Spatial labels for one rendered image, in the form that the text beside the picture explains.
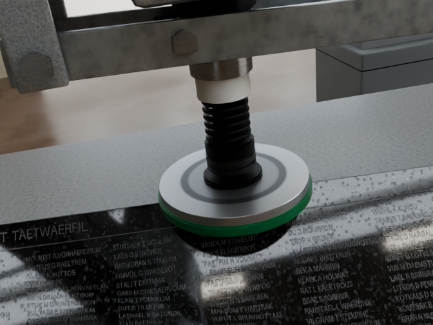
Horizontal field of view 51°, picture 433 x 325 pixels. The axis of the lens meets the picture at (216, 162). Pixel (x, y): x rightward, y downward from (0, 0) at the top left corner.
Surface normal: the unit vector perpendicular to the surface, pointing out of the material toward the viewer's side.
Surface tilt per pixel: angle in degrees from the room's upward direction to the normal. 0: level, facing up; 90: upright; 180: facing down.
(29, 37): 90
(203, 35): 90
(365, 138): 0
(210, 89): 90
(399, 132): 0
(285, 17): 90
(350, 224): 45
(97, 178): 0
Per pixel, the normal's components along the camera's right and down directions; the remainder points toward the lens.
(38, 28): 0.22, 0.42
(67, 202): -0.11, -0.88
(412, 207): -0.03, -0.31
